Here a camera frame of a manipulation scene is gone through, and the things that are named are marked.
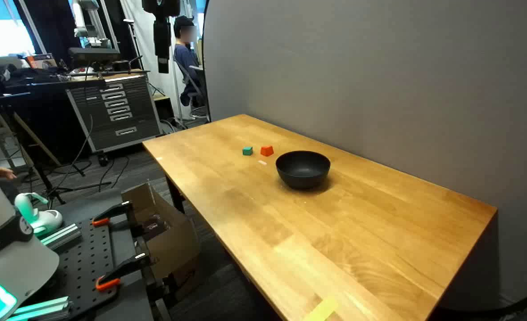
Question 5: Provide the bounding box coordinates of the black bowl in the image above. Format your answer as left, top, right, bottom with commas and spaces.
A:
275, 151, 331, 190

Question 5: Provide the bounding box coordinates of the office chair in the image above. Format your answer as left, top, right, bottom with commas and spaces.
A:
174, 58, 210, 123

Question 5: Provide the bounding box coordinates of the cardboard box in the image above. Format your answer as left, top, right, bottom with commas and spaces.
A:
121, 182, 201, 301

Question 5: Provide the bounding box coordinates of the grey backdrop panel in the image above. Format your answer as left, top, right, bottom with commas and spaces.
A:
201, 0, 527, 311

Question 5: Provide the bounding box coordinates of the person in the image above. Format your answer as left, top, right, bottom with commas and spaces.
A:
173, 16, 207, 107

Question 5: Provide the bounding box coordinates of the black clamp with orange tips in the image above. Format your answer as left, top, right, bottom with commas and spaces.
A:
95, 252, 158, 292
91, 201, 145, 238

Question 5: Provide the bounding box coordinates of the grey drawer cabinet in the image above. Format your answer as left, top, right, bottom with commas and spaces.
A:
66, 74, 162, 153

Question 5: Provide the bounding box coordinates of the yellow tape strip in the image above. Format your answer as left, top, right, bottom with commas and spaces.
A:
303, 297, 339, 321

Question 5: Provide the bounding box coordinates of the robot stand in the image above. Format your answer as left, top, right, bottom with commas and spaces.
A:
5, 189, 173, 321

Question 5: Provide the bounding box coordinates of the hand controller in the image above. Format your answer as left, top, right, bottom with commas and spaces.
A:
14, 193, 63, 237

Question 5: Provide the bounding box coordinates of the camera on mount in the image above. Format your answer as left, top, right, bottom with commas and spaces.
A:
141, 0, 181, 74

